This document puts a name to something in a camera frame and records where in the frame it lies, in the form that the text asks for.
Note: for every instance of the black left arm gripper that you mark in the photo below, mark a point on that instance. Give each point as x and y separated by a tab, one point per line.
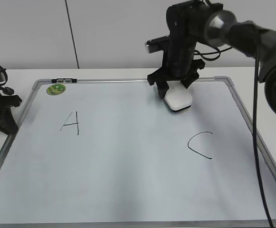
7	122

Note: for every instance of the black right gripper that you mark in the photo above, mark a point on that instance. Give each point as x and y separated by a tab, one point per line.
186	22

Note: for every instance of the white whiteboard eraser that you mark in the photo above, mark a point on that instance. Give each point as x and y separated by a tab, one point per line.
177	97

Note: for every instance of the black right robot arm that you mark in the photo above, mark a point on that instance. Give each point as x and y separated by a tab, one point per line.
248	38

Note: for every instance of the green round magnet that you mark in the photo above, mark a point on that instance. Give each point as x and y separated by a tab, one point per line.
56	89

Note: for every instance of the aluminium framed whiteboard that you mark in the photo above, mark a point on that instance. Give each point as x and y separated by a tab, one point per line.
103	154

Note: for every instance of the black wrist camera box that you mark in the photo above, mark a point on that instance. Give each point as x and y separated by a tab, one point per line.
157	44

